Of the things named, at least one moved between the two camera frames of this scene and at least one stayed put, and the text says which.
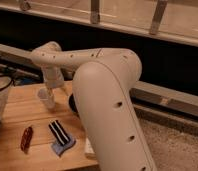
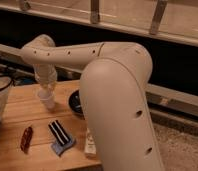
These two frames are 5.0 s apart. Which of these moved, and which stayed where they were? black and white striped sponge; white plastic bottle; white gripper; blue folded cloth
Moved: white gripper
Stayed: blue folded cloth; black and white striped sponge; white plastic bottle
